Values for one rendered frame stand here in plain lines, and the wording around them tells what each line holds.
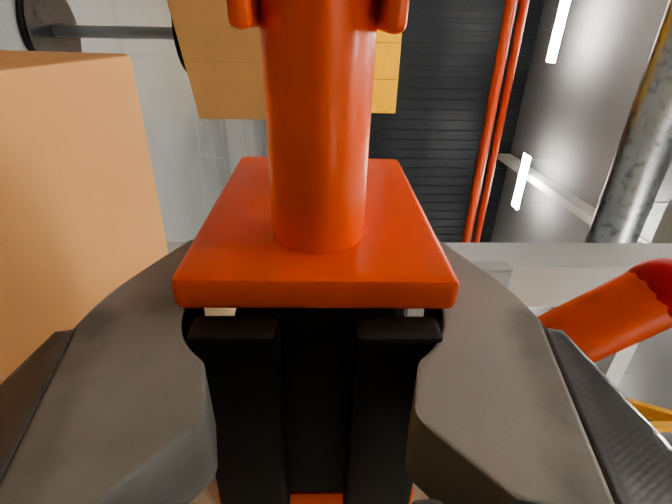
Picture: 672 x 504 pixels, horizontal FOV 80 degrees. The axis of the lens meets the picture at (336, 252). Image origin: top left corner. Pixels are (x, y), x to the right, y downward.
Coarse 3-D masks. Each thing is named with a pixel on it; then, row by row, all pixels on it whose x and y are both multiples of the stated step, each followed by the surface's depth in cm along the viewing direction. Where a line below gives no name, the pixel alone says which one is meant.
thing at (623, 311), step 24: (648, 264) 13; (600, 288) 14; (624, 288) 13; (648, 288) 13; (552, 312) 14; (576, 312) 14; (600, 312) 13; (624, 312) 13; (648, 312) 13; (576, 336) 13; (600, 336) 13; (624, 336) 13; (648, 336) 13
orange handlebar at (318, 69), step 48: (240, 0) 6; (288, 0) 7; (336, 0) 7; (384, 0) 7; (288, 48) 7; (336, 48) 7; (288, 96) 7; (336, 96) 7; (288, 144) 8; (336, 144) 8; (288, 192) 8; (336, 192) 8; (288, 240) 9; (336, 240) 9
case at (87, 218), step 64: (0, 64) 17; (64, 64) 20; (128, 64) 27; (0, 128) 16; (64, 128) 20; (128, 128) 27; (0, 192) 16; (64, 192) 20; (128, 192) 27; (0, 256) 16; (64, 256) 20; (128, 256) 27; (0, 320) 16; (64, 320) 20
